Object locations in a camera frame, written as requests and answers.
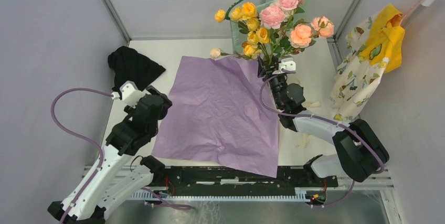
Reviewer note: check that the white slotted cable duct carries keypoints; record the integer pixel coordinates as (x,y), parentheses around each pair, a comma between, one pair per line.
(297,195)

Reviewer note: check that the yellow rose stem bunch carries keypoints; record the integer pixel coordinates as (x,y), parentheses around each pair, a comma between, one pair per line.
(246,19)

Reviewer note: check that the large pink rose stem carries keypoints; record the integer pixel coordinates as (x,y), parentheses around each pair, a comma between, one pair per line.
(305,34)

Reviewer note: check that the pink clothes hanger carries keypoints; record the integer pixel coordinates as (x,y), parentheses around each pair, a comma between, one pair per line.
(410,10)

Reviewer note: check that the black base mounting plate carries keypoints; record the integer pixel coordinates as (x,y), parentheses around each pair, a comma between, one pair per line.
(221,181)

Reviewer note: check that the small pink rose stem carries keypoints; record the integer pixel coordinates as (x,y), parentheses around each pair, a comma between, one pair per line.
(272,18)

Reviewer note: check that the green cartoon print towel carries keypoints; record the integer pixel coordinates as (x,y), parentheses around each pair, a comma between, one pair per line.
(238,38)

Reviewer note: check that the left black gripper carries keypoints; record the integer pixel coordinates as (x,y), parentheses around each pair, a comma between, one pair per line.
(168,102)

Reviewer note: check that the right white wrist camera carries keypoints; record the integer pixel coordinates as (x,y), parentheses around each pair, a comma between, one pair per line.
(285,65)

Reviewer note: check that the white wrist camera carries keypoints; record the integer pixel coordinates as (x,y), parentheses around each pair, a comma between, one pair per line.
(129,94)
(285,65)

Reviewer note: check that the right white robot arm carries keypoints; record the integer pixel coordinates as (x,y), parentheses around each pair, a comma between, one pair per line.
(358,151)

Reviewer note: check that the purple wrapping paper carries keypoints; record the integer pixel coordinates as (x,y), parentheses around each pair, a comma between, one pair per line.
(220,113)

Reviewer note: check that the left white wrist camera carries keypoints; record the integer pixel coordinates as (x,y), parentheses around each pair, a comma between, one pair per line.
(129,94)

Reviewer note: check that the yellow cartoon print shirt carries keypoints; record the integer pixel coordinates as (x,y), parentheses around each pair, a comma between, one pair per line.
(374,50)

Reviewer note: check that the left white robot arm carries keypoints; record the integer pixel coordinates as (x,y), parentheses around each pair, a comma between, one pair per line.
(94,199)

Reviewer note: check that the small circuit board with LED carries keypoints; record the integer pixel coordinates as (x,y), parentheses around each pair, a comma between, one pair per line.
(316,200)

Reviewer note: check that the black cloth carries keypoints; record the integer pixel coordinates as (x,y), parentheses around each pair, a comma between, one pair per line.
(130,65)

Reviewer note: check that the single pale pink bud stem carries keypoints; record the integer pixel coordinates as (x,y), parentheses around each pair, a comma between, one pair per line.
(217,53)

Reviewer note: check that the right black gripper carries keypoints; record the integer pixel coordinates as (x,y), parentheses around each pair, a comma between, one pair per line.
(263,69)

